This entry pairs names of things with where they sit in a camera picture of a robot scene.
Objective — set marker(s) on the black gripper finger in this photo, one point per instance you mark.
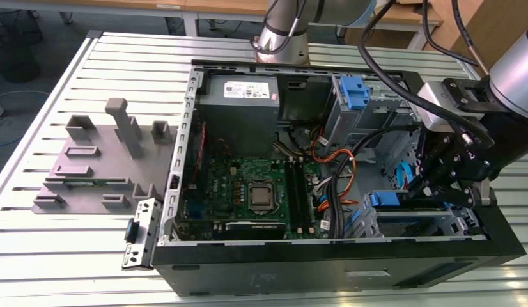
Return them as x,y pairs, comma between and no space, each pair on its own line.
443,156
465,192

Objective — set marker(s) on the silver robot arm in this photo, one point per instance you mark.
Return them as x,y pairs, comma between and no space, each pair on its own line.
285,48

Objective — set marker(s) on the silver drive cage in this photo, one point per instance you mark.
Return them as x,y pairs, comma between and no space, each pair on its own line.
354,124

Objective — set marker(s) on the blue drive cage latch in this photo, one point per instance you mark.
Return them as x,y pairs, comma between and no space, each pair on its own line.
354,92

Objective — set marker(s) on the black RAM slot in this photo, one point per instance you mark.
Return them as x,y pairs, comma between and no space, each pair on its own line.
293,192
306,192

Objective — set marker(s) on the brown wooden cabinet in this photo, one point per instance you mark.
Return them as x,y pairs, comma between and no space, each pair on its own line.
509,12

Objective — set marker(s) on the silver CPU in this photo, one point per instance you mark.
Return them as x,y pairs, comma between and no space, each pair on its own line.
262,195

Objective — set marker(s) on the CPU socket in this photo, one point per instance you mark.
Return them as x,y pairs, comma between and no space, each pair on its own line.
262,210

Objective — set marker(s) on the grey power supply unit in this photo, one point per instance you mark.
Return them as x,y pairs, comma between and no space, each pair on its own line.
242,128

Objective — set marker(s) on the black PC case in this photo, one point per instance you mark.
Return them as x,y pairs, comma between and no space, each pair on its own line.
290,272

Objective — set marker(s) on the black graphics card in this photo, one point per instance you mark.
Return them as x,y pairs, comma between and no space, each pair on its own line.
255,228

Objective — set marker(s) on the green motherboard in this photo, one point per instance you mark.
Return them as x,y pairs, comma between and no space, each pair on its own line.
230,192

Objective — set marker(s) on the grey parts rack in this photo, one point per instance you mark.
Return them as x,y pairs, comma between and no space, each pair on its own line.
98,153

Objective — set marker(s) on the green RAM stick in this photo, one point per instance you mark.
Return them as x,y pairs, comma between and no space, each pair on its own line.
93,183

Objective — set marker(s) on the black waste bin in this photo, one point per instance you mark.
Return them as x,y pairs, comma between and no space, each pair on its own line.
18,64

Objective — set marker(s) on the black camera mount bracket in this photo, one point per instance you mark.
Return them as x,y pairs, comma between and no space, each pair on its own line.
465,92

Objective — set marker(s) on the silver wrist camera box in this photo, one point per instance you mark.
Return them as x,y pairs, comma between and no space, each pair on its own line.
433,96

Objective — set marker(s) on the wooden desk white frame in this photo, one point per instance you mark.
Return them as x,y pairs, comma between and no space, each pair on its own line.
409,20
119,3

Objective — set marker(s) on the silver expansion slot bracket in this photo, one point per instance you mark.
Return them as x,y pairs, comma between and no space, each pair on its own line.
145,224

